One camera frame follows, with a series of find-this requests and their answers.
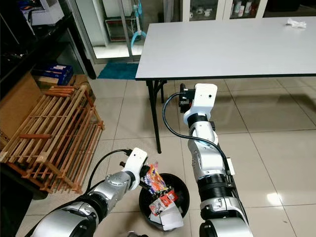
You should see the brown cardboard box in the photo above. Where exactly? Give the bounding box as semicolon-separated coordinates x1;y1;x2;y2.
0;71;43;150

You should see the round black rubbish bin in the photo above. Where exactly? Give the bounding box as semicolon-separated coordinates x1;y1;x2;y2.
138;173;189;232

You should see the red and white wrapper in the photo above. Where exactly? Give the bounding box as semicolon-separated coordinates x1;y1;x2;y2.
149;190;178;216

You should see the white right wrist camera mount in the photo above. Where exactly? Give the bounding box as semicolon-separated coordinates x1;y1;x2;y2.
183;83;219;125

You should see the black desk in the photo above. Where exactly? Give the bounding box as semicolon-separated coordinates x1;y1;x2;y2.
0;10;97;102

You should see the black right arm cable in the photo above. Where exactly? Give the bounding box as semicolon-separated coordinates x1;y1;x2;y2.
161;92;234;174

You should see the colourful snack packet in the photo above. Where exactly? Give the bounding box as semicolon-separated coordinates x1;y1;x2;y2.
142;162;166;195

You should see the light blue broom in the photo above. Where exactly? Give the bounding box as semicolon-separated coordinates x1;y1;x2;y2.
128;0;148;48

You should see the blue printed box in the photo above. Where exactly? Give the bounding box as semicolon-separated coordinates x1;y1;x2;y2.
32;64;74;86

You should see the wooden slatted rack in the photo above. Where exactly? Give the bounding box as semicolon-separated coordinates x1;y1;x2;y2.
0;81;105;194

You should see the teal floor mat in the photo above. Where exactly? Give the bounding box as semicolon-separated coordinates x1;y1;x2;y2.
97;61;142;80

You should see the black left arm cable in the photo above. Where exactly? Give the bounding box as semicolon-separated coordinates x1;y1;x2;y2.
86;149;132;194

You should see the glass door with metal frame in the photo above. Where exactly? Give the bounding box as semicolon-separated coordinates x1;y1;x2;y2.
69;0;152;63

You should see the white paper scrap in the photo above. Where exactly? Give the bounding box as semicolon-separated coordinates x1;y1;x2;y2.
158;204;185;232

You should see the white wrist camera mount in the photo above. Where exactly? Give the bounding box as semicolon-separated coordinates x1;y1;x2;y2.
183;83;219;125
123;147;149;178

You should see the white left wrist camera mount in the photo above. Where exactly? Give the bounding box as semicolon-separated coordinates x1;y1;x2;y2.
123;147;149;178

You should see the white glass door cabinet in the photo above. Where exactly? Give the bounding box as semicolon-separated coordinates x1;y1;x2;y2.
180;0;268;22

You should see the white desktop appliance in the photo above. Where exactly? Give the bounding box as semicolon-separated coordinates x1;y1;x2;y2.
24;0;65;26

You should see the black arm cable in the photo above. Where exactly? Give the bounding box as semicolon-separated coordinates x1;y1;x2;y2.
86;149;132;194
161;92;234;174

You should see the crumpled white tissue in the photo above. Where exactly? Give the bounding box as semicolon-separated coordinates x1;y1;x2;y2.
285;18;308;29

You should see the white table with black legs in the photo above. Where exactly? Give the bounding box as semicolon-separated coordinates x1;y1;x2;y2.
135;17;316;155

